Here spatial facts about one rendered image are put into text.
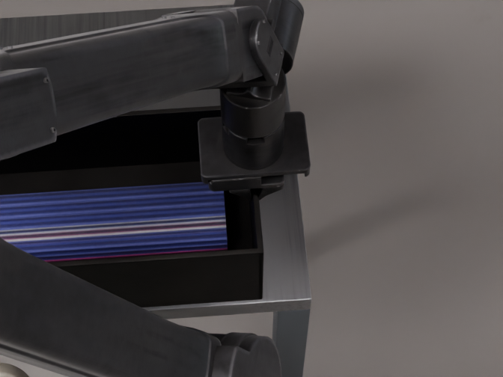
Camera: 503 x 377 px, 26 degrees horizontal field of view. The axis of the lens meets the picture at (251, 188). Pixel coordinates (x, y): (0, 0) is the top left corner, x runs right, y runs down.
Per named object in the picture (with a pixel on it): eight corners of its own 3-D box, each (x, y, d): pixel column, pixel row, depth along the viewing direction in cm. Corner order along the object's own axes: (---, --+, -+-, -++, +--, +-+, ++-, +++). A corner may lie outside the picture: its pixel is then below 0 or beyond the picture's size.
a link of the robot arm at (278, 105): (212, 96, 91) (279, 107, 90) (229, 31, 94) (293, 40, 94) (215, 139, 97) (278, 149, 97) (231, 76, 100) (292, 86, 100)
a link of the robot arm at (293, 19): (156, 51, 89) (253, 44, 85) (188, -55, 94) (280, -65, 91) (212, 132, 98) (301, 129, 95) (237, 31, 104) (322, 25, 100)
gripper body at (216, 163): (197, 129, 105) (194, 85, 99) (303, 121, 105) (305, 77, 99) (201, 187, 102) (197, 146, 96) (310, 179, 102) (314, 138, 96)
